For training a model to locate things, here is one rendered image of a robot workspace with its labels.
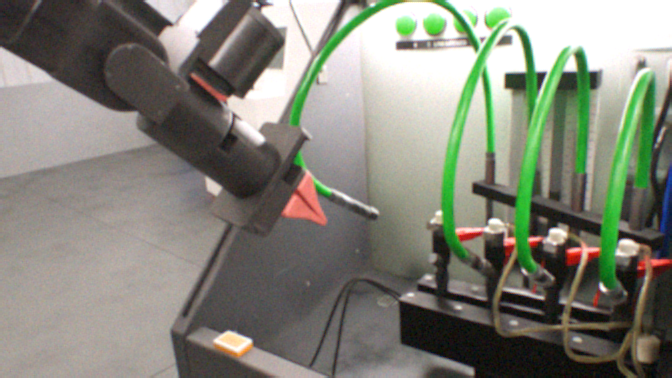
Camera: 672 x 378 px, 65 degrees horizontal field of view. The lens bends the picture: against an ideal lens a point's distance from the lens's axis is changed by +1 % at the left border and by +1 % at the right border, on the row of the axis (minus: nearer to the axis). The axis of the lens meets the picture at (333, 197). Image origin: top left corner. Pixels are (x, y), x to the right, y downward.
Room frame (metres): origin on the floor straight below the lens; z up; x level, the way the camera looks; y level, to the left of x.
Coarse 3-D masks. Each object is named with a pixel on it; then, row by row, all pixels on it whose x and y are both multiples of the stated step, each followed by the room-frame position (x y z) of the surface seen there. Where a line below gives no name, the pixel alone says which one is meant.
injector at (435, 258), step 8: (440, 224) 0.71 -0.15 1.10; (432, 232) 0.72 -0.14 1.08; (440, 232) 0.71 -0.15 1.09; (432, 240) 0.72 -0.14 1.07; (440, 240) 0.71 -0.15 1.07; (440, 248) 0.71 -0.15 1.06; (448, 248) 0.71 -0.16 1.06; (432, 256) 0.70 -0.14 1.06; (440, 256) 0.71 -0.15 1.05; (448, 256) 0.71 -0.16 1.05; (440, 264) 0.70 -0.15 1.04; (448, 264) 0.71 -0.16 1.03; (440, 272) 0.71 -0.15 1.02; (448, 272) 0.72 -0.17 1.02; (440, 280) 0.71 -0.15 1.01; (448, 280) 0.72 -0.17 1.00; (440, 288) 0.71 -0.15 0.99; (440, 296) 0.71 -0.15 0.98
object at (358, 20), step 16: (384, 0) 0.77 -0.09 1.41; (400, 0) 0.78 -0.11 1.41; (416, 0) 0.80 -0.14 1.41; (432, 0) 0.81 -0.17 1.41; (368, 16) 0.75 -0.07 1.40; (464, 16) 0.84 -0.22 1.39; (336, 48) 0.73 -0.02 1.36; (320, 64) 0.71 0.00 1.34; (304, 80) 0.70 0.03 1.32; (304, 96) 0.70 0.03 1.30; (320, 192) 0.71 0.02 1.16
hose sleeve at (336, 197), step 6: (336, 192) 0.72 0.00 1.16; (330, 198) 0.71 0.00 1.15; (336, 198) 0.71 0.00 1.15; (342, 198) 0.72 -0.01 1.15; (348, 198) 0.73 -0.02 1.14; (336, 204) 0.72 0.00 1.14; (342, 204) 0.72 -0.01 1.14; (348, 204) 0.72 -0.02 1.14; (354, 204) 0.73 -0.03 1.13; (360, 204) 0.74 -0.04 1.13; (354, 210) 0.73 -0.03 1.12; (360, 210) 0.73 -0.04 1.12; (366, 210) 0.74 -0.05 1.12; (366, 216) 0.74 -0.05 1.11
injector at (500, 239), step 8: (496, 232) 0.66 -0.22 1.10; (504, 232) 0.66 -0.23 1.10; (496, 240) 0.66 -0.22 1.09; (504, 240) 0.66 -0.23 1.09; (488, 248) 0.66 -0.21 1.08; (496, 248) 0.66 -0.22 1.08; (504, 248) 0.67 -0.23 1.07; (488, 256) 0.66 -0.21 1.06; (496, 256) 0.66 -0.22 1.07; (496, 264) 0.66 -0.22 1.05; (496, 272) 0.66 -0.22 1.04; (488, 280) 0.67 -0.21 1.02; (496, 280) 0.66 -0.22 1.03; (488, 288) 0.67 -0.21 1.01; (496, 288) 0.66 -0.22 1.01; (488, 296) 0.67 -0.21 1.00; (488, 304) 0.67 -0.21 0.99
